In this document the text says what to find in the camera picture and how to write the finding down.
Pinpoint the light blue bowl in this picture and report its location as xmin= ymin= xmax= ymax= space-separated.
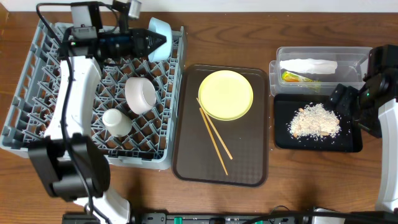
xmin=148 ymin=17 xmax=172 ymax=62

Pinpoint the black plastic tray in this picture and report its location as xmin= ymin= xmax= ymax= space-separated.
xmin=274 ymin=93 xmax=363 ymax=152

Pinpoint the white napkin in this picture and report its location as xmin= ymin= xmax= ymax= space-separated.
xmin=279 ymin=58 xmax=338 ymax=75

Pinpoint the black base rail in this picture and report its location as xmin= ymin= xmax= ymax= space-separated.
xmin=62 ymin=205 xmax=397 ymax=224

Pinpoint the grey plastic dishwasher rack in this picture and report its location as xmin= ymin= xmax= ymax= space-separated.
xmin=1 ymin=23 xmax=187 ymax=170

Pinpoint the white cup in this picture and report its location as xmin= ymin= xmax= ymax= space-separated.
xmin=102 ymin=108 xmax=132 ymax=138

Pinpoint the yellow round plate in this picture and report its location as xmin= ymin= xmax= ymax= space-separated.
xmin=198 ymin=70 xmax=254 ymax=121

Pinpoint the pile of rice scraps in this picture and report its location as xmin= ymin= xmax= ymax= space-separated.
xmin=287 ymin=103 xmax=341 ymax=140

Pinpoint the clear plastic waste bin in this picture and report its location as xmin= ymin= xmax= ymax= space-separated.
xmin=269 ymin=47 xmax=371 ymax=96

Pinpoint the pink bowl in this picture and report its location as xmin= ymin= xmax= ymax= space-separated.
xmin=125 ymin=77 xmax=156 ymax=114

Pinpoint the brown plastic serving tray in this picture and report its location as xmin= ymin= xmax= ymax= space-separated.
xmin=172 ymin=65 xmax=269 ymax=187

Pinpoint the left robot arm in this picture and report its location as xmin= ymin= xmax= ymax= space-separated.
xmin=28 ymin=1 xmax=172 ymax=223

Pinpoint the wooden chopstick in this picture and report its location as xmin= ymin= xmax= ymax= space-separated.
xmin=196 ymin=98 xmax=233 ymax=160
xmin=199 ymin=108 xmax=228 ymax=176

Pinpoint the green orange snack wrapper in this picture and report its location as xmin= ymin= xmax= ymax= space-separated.
xmin=281 ymin=71 xmax=321 ymax=92

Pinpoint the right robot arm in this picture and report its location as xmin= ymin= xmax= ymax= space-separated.
xmin=329 ymin=45 xmax=397 ymax=214

